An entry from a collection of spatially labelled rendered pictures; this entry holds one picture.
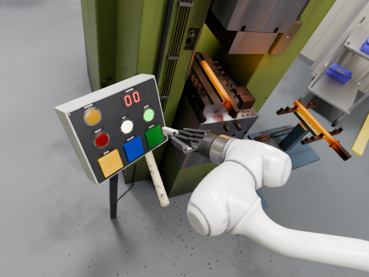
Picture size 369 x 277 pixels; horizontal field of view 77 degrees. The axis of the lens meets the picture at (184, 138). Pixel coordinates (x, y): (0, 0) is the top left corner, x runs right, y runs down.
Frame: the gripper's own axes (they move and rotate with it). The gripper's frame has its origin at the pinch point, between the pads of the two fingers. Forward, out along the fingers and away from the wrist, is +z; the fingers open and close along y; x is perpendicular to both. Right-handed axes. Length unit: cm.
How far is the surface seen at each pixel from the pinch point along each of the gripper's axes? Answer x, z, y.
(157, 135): -4.6, 10.1, 1.4
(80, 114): 15.6, 10.4, -23.1
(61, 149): -48, 135, -8
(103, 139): 5.1, 10.2, -19.5
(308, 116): -26, -21, 80
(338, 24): -27, 40, 381
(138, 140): -2.1, 10.0, -7.8
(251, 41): 21.2, -8.1, 43.3
